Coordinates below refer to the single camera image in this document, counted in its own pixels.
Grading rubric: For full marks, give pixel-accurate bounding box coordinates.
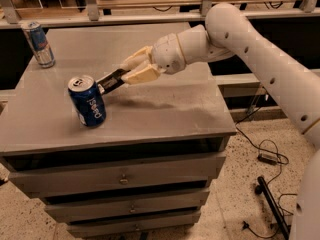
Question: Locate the black floor cable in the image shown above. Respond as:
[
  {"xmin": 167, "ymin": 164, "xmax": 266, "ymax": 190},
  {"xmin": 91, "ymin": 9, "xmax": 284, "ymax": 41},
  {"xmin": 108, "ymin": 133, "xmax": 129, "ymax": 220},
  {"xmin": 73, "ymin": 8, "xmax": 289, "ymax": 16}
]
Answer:
[{"xmin": 234, "ymin": 107, "xmax": 298, "ymax": 240}]

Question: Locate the black power adapter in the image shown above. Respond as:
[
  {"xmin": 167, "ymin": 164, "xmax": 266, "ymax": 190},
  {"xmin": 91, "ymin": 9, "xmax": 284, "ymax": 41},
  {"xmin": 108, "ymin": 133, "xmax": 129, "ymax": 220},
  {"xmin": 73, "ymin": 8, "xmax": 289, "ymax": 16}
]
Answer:
[{"xmin": 257, "ymin": 153, "xmax": 278, "ymax": 165}]

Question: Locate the black rxbar chocolate bar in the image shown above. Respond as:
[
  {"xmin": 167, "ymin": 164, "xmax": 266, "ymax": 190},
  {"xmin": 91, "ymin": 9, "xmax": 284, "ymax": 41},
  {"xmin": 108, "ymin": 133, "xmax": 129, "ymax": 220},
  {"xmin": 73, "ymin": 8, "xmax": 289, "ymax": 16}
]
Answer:
[{"xmin": 97, "ymin": 69, "xmax": 127, "ymax": 95}]

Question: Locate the bottom grey drawer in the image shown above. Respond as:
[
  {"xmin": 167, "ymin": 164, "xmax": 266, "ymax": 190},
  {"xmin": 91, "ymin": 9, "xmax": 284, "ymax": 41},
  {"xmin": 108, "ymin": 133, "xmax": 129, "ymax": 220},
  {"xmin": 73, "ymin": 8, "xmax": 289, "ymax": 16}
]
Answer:
[{"xmin": 67, "ymin": 209, "xmax": 201, "ymax": 238}]

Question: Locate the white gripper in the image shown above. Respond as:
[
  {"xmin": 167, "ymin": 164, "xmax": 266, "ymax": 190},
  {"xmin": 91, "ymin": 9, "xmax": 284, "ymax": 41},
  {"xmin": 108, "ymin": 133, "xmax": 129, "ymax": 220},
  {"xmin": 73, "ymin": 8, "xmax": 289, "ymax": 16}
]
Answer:
[{"xmin": 120, "ymin": 34, "xmax": 186, "ymax": 85}]

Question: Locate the grey drawer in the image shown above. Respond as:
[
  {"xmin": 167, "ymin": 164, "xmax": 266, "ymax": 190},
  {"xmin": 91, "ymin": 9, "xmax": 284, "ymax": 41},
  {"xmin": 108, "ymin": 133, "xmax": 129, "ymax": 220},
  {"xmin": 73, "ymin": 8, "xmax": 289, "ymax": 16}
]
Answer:
[
  {"xmin": 67, "ymin": 209, "xmax": 201, "ymax": 238},
  {"xmin": 9, "ymin": 152, "xmax": 225, "ymax": 197},
  {"xmin": 45, "ymin": 188, "xmax": 209, "ymax": 223}
]

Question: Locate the top grey drawer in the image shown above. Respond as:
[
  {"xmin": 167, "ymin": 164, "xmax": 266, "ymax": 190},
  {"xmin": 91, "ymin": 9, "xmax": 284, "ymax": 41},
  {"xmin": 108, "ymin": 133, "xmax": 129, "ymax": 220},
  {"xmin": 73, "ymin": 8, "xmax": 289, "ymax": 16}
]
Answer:
[{"xmin": 9, "ymin": 152, "xmax": 225, "ymax": 197}]

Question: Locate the metal railing frame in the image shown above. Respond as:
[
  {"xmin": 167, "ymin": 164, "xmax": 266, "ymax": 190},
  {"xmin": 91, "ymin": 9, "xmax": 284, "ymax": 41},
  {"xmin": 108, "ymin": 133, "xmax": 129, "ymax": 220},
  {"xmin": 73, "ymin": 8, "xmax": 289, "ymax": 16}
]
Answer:
[{"xmin": 0, "ymin": 0, "xmax": 319, "ymax": 29}]

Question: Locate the blue pepsi can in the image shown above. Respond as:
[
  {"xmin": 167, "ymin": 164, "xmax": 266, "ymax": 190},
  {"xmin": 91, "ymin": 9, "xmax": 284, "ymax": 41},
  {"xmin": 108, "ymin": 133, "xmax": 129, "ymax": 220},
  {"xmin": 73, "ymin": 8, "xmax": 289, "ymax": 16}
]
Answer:
[{"xmin": 68, "ymin": 75, "xmax": 106, "ymax": 127}]

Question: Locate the grey drawer cabinet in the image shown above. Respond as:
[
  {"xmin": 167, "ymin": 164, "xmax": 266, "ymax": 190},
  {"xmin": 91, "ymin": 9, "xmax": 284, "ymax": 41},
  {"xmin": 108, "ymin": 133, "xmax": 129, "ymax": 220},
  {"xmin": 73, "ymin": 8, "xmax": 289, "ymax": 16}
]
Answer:
[{"xmin": 0, "ymin": 24, "xmax": 235, "ymax": 227}]

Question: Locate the middle grey drawer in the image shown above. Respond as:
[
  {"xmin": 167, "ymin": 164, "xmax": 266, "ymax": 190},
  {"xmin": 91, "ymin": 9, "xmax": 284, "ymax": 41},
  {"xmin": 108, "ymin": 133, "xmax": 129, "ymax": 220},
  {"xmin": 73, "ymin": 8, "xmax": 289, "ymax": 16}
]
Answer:
[{"xmin": 45, "ymin": 188, "xmax": 209, "ymax": 223}]

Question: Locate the black stand leg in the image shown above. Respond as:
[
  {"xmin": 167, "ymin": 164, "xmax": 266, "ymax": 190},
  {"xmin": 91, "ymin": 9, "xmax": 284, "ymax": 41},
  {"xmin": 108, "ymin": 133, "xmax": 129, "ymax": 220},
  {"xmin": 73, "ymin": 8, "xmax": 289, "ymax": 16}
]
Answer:
[{"xmin": 255, "ymin": 176, "xmax": 290, "ymax": 240}]

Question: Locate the red bull can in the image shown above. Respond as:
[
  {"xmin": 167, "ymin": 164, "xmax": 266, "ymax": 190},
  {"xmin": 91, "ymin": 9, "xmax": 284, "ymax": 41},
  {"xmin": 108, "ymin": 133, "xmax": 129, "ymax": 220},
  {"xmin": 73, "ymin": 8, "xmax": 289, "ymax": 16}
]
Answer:
[{"xmin": 21, "ymin": 21, "xmax": 55, "ymax": 68}]

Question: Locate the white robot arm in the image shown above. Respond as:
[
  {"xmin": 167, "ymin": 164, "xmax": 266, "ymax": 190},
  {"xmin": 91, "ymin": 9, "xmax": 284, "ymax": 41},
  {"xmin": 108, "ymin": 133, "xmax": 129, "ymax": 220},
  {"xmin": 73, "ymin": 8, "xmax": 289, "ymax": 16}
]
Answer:
[{"xmin": 122, "ymin": 3, "xmax": 320, "ymax": 240}]

